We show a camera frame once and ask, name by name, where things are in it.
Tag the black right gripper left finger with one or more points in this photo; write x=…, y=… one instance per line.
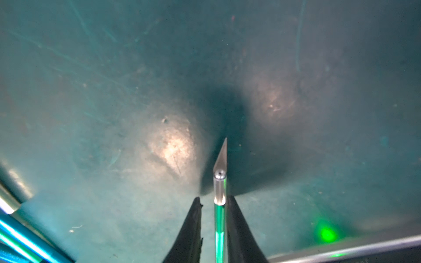
x=188, y=243

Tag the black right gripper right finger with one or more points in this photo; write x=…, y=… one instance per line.
x=242, y=247

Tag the green carving knife capped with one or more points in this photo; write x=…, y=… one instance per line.
x=220, y=200

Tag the horizontal aluminium frame rail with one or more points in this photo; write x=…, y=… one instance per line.
x=379, y=248

